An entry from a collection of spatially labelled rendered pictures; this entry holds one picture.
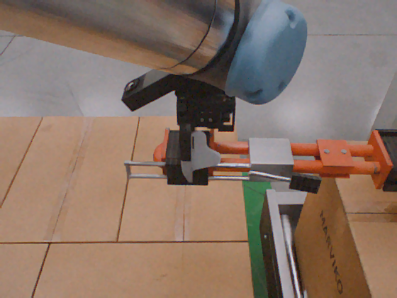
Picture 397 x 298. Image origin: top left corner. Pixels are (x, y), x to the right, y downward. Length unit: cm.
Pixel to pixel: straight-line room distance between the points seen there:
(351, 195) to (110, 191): 80
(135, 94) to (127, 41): 33
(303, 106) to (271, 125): 31
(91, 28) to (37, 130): 144
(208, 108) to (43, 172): 100
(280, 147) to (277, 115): 183
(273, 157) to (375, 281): 26
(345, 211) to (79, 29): 64
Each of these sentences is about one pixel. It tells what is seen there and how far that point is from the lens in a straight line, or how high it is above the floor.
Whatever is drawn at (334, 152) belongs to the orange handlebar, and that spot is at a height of 109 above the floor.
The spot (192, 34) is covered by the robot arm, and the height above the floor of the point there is 142.
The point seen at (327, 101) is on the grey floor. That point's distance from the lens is 266.
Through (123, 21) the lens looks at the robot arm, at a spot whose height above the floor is 144.
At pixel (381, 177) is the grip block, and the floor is 108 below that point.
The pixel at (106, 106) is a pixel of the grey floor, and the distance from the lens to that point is 256.
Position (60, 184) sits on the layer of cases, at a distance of 136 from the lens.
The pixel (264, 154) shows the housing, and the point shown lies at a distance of 61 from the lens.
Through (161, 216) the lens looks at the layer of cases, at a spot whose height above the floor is 54.
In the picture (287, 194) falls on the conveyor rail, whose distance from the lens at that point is 121.
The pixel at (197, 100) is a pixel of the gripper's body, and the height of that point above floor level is 122.
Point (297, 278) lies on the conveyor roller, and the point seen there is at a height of 55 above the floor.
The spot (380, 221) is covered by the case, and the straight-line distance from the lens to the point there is 76.
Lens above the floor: 152
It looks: 45 degrees down
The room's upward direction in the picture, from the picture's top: straight up
